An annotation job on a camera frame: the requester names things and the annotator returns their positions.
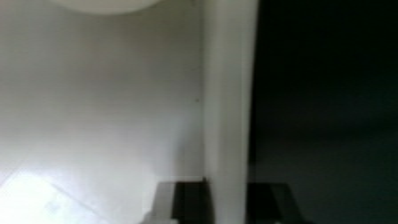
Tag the white square table top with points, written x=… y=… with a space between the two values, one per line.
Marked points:
x=124 y=88

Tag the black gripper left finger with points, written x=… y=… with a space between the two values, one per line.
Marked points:
x=181 y=204

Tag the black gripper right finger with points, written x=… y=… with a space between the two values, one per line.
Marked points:
x=272 y=208

